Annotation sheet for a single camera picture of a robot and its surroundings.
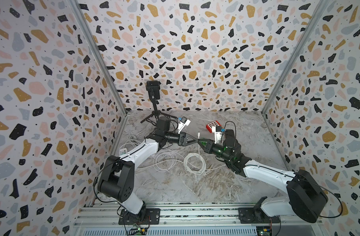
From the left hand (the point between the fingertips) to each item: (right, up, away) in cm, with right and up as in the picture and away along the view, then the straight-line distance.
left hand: (197, 141), depth 76 cm
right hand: (0, 0, 0) cm, 1 cm away
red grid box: (+11, +8, +33) cm, 36 cm away
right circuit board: (+32, -43, -5) cm, 54 cm away
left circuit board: (-29, -42, -6) cm, 52 cm away
